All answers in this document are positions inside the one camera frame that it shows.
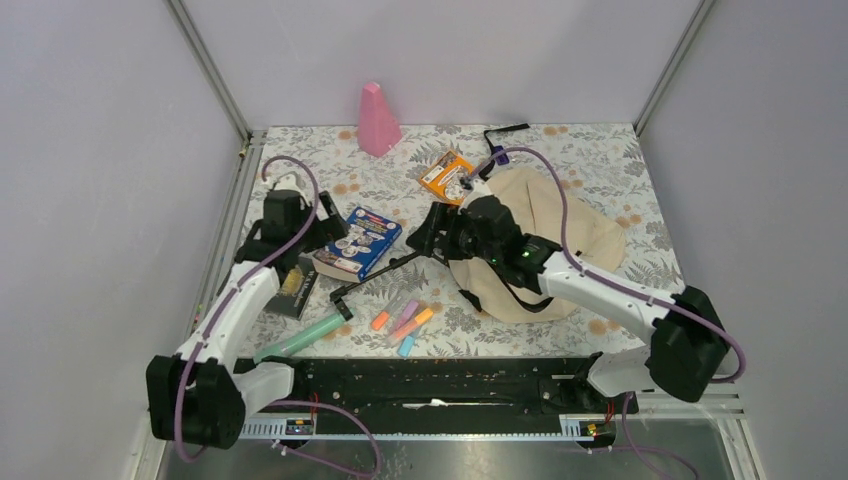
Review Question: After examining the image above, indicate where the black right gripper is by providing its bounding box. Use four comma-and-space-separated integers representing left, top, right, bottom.
406, 201, 501, 264

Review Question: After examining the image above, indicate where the orange activity book box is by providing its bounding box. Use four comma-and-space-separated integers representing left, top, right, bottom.
418, 150, 474, 205

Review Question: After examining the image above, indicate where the cream canvas backpack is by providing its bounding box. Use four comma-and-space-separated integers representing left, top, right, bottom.
449, 166, 625, 323

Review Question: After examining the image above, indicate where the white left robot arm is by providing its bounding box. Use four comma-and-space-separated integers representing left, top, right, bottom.
146, 174, 348, 449

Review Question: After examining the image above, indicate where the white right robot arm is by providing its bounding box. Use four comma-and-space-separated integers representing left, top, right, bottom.
406, 181, 731, 412

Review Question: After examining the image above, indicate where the black notebook gold emblem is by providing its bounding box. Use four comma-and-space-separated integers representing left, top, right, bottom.
264, 257, 318, 320

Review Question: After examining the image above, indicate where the purple eraser block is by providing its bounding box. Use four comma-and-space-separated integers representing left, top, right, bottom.
492, 145, 510, 165

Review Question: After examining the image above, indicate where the floral patterned table mat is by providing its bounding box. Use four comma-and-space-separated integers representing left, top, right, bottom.
234, 123, 683, 358

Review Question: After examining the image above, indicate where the black folding tripod stand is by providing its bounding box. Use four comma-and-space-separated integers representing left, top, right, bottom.
330, 252, 423, 323

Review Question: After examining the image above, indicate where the pink highlighter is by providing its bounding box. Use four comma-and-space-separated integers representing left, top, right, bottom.
389, 300, 419, 333

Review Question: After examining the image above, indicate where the orange yellow highlighter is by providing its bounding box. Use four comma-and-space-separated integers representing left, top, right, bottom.
388, 308, 434, 346

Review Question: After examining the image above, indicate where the pink cone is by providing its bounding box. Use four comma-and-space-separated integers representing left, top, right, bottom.
357, 82, 403, 157

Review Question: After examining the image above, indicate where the mint green tube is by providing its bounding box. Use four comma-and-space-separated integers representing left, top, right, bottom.
253, 313, 348, 363

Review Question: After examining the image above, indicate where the light blue highlighter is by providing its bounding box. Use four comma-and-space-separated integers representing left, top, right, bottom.
397, 335, 416, 358

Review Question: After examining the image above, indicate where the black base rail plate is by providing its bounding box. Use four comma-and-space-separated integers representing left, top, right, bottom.
182, 356, 710, 439

